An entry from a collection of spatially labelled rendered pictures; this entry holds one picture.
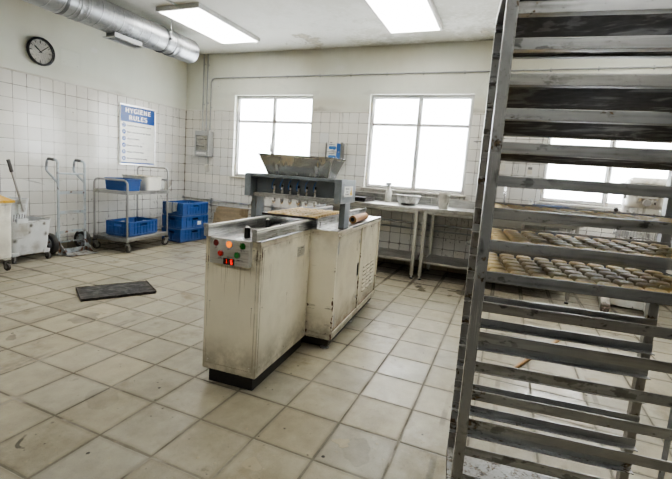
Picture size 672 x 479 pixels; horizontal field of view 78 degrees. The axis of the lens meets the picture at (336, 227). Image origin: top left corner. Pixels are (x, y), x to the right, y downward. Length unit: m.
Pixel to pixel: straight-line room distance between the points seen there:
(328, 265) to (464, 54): 3.91
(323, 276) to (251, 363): 0.79
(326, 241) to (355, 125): 3.55
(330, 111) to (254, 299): 4.42
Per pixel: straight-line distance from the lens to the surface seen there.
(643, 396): 1.44
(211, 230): 2.32
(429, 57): 6.03
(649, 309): 1.83
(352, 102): 6.19
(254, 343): 2.34
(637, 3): 1.36
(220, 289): 2.35
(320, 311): 2.88
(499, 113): 1.21
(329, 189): 2.82
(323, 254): 2.78
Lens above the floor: 1.22
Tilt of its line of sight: 7 degrees down
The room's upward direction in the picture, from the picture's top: 4 degrees clockwise
